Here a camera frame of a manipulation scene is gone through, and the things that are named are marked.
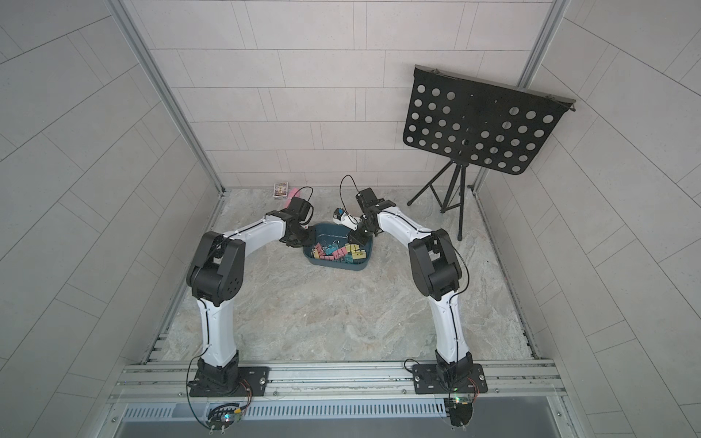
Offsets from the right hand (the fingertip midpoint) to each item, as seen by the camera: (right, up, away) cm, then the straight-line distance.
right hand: (353, 235), depth 97 cm
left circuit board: (-31, -41, -32) cm, 61 cm away
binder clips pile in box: (-2, -6, -2) cm, 7 cm away
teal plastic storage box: (-9, 0, +4) cm, 10 cm away
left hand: (-14, -1, +4) cm, 15 cm away
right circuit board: (+28, -41, -29) cm, 58 cm away
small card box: (-32, +18, +17) cm, 40 cm away
